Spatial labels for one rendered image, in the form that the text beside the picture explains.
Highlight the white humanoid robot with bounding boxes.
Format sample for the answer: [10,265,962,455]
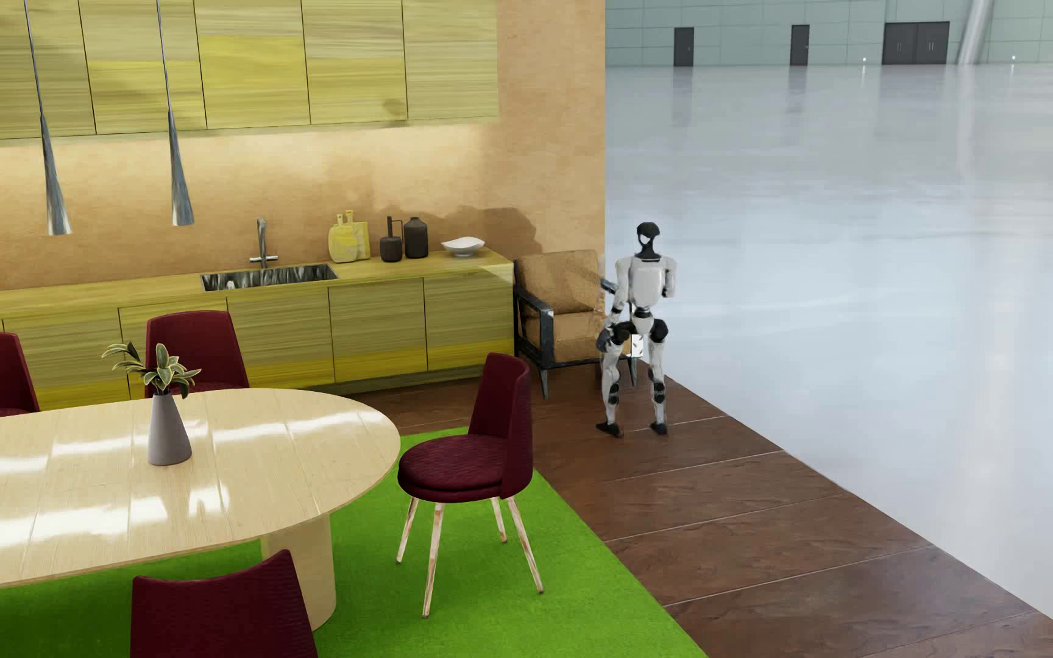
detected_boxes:
[595,221,678,438]

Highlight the wooden kitchen counter cabinet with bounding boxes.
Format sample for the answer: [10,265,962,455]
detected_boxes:
[0,247,517,411]

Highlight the yellow cutting boards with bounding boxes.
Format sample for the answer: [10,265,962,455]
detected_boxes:
[327,210,371,264]

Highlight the steel kitchen sink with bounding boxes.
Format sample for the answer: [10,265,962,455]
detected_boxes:
[200,263,339,294]

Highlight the green rug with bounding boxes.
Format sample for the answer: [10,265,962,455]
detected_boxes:
[0,426,709,658]

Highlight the steel kitchen faucet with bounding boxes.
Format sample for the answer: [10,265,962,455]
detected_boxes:
[249,218,279,270]

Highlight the grey vase with green plant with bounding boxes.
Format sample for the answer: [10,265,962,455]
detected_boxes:
[101,341,203,468]

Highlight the silver cone pendant lamp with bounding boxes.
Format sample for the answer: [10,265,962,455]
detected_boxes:
[154,0,196,228]
[22,0,73,238]

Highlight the oval light wood dining table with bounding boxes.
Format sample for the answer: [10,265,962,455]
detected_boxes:
[0,387,402,634]

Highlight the dark double door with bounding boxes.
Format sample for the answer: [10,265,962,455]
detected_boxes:
[882,21,951,66]

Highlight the tan armchair with black frame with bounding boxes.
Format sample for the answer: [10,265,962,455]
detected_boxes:
[512,249,639,398]

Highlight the wooden wall cabinets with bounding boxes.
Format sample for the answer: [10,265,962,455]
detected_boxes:
[0,0,500,144]

